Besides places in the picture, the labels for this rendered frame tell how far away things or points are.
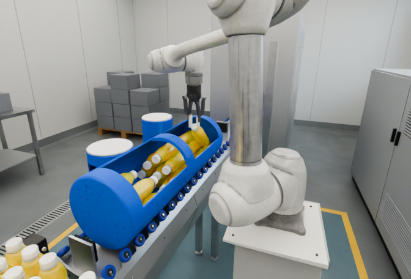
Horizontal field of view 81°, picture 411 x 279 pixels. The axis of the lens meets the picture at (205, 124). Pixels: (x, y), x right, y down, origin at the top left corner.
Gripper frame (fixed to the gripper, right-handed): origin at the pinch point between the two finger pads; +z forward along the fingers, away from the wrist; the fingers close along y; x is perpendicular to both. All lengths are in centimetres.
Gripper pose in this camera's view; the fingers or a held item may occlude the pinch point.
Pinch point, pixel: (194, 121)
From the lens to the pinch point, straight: 131.4
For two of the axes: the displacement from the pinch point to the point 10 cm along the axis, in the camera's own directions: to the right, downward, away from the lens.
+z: -0.1, 9.5, 3.0
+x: -4.0, 2.7, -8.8
